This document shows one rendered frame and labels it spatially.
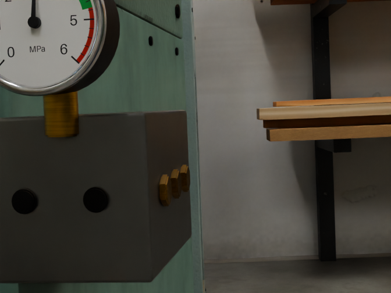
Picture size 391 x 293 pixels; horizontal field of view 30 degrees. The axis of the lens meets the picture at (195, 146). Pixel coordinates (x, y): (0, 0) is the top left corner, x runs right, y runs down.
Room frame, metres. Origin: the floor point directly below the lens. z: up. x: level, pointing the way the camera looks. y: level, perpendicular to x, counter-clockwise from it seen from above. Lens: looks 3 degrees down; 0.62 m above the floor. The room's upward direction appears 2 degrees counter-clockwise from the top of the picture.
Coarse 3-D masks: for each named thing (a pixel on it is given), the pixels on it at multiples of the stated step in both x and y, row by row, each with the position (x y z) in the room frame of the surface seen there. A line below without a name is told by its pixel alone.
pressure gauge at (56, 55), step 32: (0, 0) 0.32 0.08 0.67; (64, 0) 0.31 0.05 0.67; (96, 0) 0.31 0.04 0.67; (0, 32) 0.32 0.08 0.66; (32, 32) 0.32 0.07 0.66; (64, 32) 0.31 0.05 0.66; (96, 32) 0.31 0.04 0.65; (0, 64) 0.32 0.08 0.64; (32, 64) 0.32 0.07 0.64; (64, 64) 0.31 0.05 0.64; (96, 64) 0.32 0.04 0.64; (64, 96) 0.33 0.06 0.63; (64, 128) 0.33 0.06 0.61
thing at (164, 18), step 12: (120, 0) 0.63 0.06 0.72; (132, 0) 0.67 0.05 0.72; (144, 0) 0.72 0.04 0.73; (156, 0) 0.78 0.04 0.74; (168, 0) 0.85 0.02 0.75; (180, 0) 0.94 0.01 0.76; (132, 12) 0.68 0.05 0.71; (144, 12) 0.72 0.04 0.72; (156, 12) 0.78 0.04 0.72; (168, 12) 0.85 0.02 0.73; (180, 12) 0.93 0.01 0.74; (156, 24) 0.78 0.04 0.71; (168, 24) 0.85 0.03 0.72; (180, 24) 0.93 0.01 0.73; (180, 36) 0.93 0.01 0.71
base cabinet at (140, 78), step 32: (128, 32) 0.65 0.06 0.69; (160, 32) 0.80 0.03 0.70; (128, 64) 0.65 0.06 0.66; (160, 64) 0.79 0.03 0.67; (0, 96) 0.38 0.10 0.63; (32, 96) 0.41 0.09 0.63; (96, 96) 0.54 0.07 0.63; (128, 96) 0.64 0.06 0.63; (160, 96) 0.78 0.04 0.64; (192, 256) 0.94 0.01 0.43; (0, 288) 0.38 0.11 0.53; (32, 288) 0.40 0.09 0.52; (64, 288) 0.45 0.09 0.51; (96, 288) 0.52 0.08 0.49; (128, 288) 0.61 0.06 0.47; (160, 288) 0.74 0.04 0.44; (192, 288) 0.93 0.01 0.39
